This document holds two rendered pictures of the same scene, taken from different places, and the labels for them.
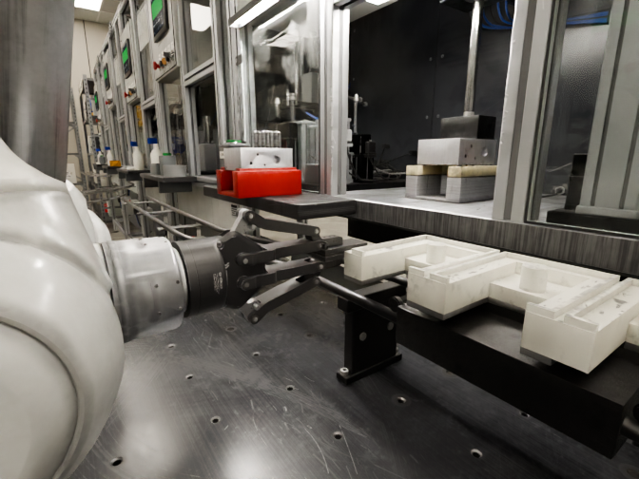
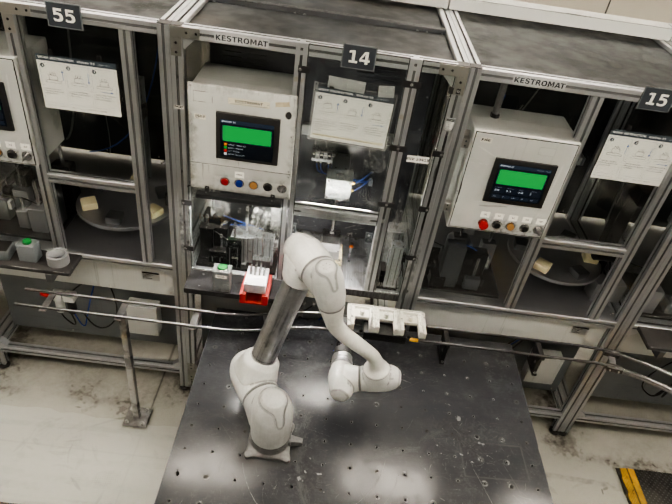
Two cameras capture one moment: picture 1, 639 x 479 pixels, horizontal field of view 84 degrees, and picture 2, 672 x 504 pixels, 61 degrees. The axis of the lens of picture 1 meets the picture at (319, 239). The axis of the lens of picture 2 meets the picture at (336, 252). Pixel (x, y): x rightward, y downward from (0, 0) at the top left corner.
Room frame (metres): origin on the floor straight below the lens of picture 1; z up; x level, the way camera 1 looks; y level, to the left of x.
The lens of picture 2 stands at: (-0.50, 1.58, 2.69)
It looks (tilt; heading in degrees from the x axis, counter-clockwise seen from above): 37 degrees down; 303
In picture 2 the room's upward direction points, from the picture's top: 9 degrees clockwise
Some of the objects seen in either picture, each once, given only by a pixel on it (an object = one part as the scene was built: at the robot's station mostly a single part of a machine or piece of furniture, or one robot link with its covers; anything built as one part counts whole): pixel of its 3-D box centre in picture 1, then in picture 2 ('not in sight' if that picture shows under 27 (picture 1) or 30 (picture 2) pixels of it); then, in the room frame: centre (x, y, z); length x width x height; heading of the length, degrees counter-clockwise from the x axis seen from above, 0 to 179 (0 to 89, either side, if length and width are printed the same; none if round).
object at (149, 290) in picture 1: (145, 286); (341, 361); (0.31, 0.16, 0.88); 0.09 x 0.06 x 0.09; 36
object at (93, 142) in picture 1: (109, 156); not in sight; (5.49, 3.13, 1.00); 1.30 x 0.51 x 2.00; 35
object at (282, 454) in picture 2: not in sight; (275, 437); (0.34, 0.53, 0.71); 0.22 x 0.18 x 0.06; 35
